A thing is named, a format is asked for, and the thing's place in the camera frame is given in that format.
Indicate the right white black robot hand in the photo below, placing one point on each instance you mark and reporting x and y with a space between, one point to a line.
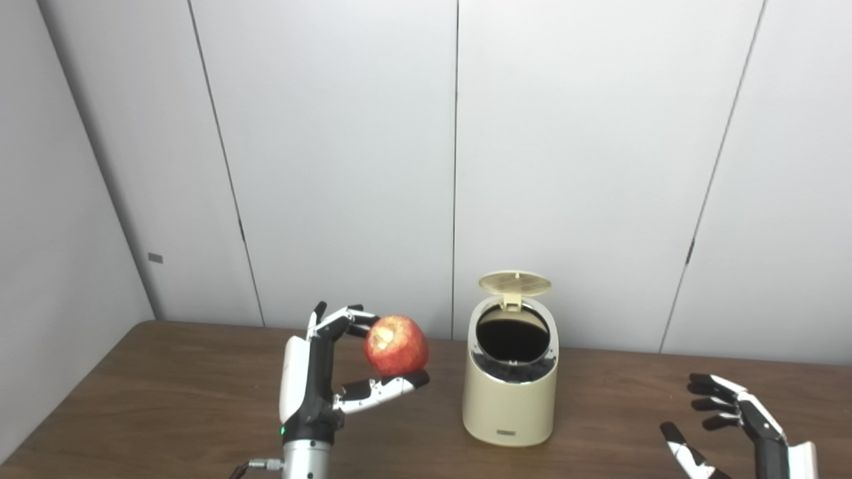
772 459

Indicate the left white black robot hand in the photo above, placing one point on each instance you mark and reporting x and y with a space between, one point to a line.
306 386

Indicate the red apple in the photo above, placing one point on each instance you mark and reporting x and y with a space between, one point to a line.
399 349

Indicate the cream-colored lidded bin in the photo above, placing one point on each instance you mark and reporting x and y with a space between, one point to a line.
509 409

